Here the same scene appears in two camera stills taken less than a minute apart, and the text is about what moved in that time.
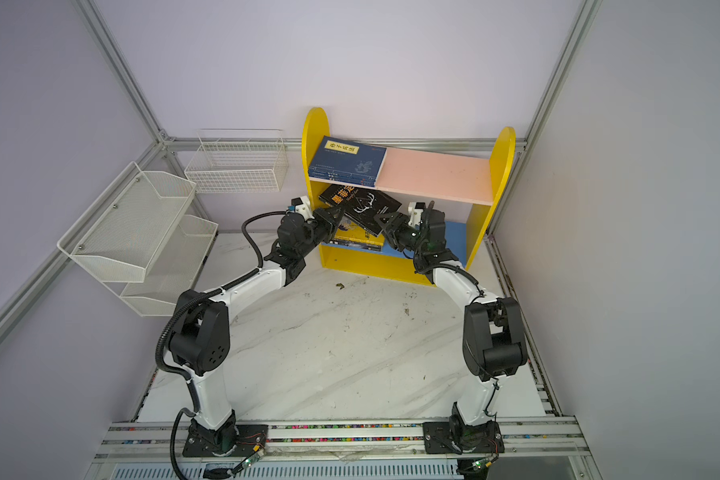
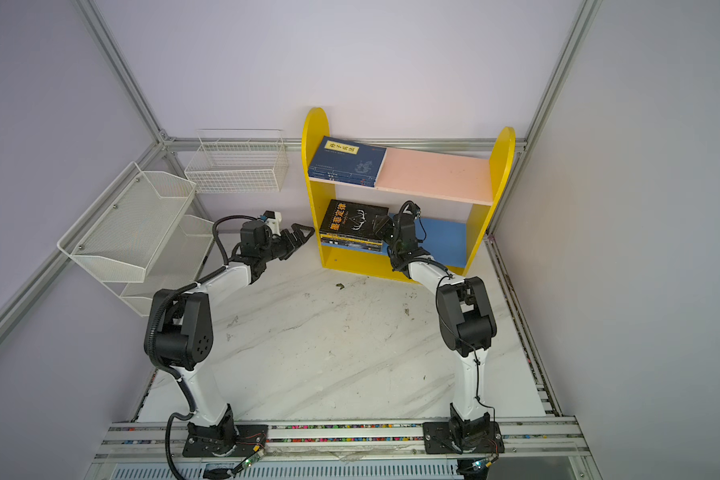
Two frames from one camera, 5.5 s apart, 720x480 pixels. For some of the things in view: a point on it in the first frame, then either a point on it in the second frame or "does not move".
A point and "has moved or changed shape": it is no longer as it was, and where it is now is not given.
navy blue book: x=347 y=161 does not move
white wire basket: x=237 y=160 does not move
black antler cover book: x=360 y=205 has moved or changed shape
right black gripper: x=397 y=219 to x=383 y=226
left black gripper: x=329 y=222 to x=293 y=244
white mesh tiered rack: x=136 y=239 does not move
